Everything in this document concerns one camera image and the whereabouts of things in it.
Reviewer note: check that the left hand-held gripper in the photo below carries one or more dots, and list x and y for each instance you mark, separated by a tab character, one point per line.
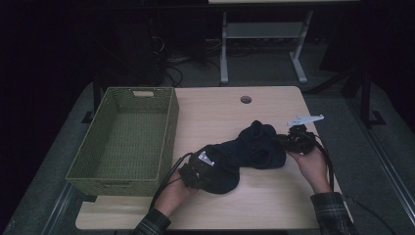
195	173

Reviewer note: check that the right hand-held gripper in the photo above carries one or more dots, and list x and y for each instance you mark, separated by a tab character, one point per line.
300	140

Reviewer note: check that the dark cloth with white print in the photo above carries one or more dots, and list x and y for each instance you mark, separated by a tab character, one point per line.
254	150

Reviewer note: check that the green woven basket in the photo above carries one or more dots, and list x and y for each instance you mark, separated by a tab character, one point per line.
127	140

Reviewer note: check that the person's right hand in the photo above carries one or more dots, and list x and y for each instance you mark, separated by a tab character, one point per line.
314	169

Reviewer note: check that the person's left hand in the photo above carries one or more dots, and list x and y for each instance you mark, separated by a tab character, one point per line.
173	199

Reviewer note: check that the black metal stand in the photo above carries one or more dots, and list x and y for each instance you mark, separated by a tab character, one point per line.
366	98
96	94

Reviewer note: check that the white metal rack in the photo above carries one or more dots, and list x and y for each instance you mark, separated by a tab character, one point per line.
261	30

